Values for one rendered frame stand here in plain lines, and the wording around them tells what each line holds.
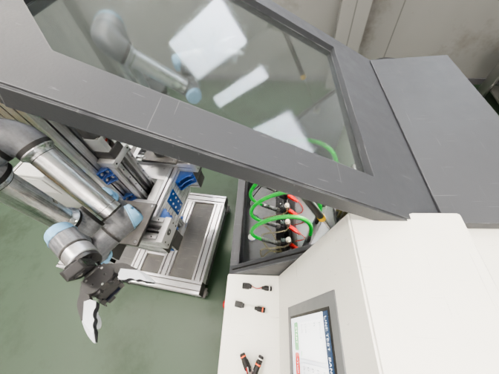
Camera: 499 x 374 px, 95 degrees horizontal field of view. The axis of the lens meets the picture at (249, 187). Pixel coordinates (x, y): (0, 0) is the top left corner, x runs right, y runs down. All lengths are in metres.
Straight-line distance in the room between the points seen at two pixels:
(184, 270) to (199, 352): 0.58
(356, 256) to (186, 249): 1.66
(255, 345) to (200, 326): 1.10
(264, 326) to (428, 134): 0.85
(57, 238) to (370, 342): 0.75
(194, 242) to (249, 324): 1.14
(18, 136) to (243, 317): 0.92
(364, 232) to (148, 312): 1.96
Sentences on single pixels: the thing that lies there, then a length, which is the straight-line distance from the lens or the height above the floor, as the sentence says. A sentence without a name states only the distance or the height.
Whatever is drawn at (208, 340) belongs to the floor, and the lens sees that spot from 2.06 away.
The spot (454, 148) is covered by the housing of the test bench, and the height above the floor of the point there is 1.50.
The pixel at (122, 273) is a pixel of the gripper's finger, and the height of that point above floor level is 1.46.
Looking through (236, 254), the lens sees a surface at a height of 0.95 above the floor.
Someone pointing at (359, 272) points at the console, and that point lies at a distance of 0.49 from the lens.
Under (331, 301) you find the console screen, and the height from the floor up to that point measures 1.43.
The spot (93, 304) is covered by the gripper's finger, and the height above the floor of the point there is 1.47.
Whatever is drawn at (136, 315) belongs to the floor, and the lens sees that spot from 2.29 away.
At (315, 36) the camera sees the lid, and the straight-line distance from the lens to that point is 0.96.
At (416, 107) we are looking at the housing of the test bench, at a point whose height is 1.50.
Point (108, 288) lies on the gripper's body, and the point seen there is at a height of 1.44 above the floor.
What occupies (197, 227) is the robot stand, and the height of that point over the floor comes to 0.21.
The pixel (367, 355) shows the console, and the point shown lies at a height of 1.53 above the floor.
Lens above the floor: 2.00
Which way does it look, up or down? 55 degrees down
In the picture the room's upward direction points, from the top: 10 degrees counter-clockwise
